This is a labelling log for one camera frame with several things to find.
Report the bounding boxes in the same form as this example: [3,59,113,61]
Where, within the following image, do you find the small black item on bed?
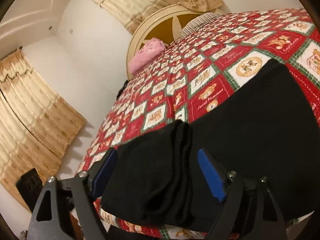
[116,80,129,100]

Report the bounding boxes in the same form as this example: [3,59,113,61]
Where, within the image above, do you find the grey striped pillow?
[180,12,221,38]

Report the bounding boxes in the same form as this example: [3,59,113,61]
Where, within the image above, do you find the cream wooden headboard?
[126,4,226,81]

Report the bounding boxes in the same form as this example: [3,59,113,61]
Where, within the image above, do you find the red checkered bedspread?
[79,8,319,239]

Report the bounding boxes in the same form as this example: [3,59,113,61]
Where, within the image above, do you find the black pants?
[101,60,319,232]

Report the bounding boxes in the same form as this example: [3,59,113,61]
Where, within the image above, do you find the beige curtain on side wall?
[0,48,87,213]

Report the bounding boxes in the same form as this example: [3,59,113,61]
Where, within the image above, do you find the pink folded blanket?
[127,38,166,75]

